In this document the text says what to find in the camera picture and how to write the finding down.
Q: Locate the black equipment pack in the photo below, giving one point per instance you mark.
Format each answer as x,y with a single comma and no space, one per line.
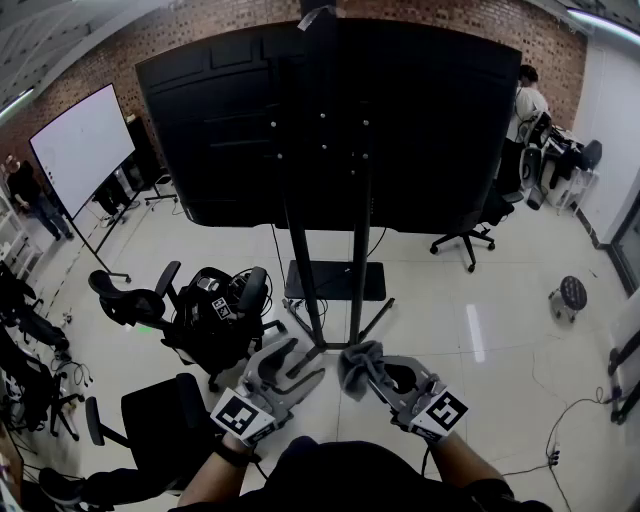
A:
210,320

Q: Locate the person's right forearm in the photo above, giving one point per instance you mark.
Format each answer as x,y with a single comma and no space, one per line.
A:
465,455

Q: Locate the person's left leg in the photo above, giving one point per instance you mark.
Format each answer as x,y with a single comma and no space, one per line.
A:
100,487

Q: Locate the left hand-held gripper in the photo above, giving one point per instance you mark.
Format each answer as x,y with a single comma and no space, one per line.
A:
240,415

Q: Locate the white power strip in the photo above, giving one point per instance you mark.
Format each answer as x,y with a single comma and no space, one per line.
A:
553,455

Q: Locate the grey cloth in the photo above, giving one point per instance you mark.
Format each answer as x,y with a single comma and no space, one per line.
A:
357,370

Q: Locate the black cabinet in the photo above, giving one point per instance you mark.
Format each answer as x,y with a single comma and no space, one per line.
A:
142,155

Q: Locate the person's black shirt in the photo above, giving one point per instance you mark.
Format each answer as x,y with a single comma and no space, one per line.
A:
350,480

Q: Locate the large black television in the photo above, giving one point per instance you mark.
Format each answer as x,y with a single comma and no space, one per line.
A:
200,150

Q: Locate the black TV stand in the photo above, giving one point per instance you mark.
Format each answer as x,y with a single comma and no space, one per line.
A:
304,280

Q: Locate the grey office chair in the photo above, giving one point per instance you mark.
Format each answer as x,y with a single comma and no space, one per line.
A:
530,167

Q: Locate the whiteboard on rolling stand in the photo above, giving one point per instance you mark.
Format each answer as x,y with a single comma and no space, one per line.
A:
80,150

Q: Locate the white shelf rack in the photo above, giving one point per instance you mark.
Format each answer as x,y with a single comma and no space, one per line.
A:
15,235

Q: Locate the black office chair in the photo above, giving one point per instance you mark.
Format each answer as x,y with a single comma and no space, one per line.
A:
155,415
30,395
492,207
25,315
135,302

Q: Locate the person's left forearm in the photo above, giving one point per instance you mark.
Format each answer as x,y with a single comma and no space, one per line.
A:
210,480

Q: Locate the ceiling light strip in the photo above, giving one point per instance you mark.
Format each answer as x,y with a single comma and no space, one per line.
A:
15,107
600,20

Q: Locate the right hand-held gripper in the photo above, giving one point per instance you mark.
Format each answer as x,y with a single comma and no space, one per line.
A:
440,411

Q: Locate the round black stool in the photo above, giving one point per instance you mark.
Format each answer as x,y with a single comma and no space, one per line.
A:
572,292

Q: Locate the black wristband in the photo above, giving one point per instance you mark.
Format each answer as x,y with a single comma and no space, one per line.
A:
235,454

